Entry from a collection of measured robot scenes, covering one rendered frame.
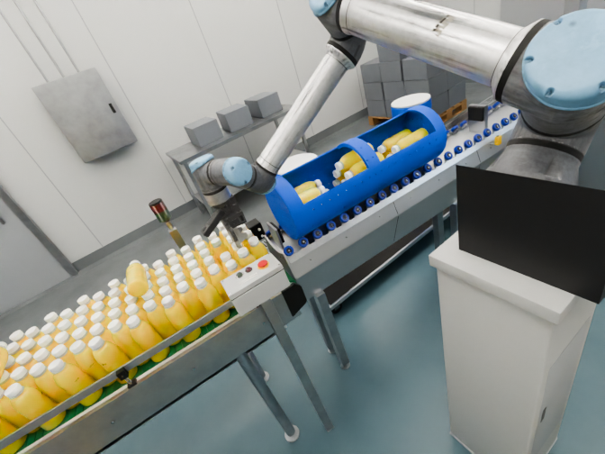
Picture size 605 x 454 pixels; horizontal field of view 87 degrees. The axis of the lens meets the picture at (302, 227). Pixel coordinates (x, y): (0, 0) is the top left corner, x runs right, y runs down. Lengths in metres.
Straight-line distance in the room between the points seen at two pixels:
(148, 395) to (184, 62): 3.89
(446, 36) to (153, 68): 3.96
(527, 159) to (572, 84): 0.20
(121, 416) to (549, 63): 1.51
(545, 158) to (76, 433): 1.54
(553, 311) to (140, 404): 1.27
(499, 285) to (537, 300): 0.08
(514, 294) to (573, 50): 0.49
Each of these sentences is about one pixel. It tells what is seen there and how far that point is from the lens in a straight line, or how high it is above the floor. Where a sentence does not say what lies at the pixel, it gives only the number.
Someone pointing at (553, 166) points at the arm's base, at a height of 1.34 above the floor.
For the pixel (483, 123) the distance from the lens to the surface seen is 2.12.
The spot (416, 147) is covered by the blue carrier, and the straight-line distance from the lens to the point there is 1.59.
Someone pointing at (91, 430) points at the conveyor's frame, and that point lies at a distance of 1.45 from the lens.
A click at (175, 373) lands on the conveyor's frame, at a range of 1.35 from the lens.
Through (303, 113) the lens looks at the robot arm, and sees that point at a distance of 1.11.
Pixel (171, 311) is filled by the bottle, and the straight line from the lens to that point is 1.22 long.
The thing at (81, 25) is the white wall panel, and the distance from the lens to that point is 4.48.
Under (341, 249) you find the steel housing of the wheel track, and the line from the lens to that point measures 1.47.
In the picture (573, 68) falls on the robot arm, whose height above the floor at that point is 1.55.
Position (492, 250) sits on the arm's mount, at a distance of 0.93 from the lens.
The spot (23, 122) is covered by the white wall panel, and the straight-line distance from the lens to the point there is 4.45.
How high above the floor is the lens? 1.74
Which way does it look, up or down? 32 degrees down
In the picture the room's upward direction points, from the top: 20 degrees counter-clockwise
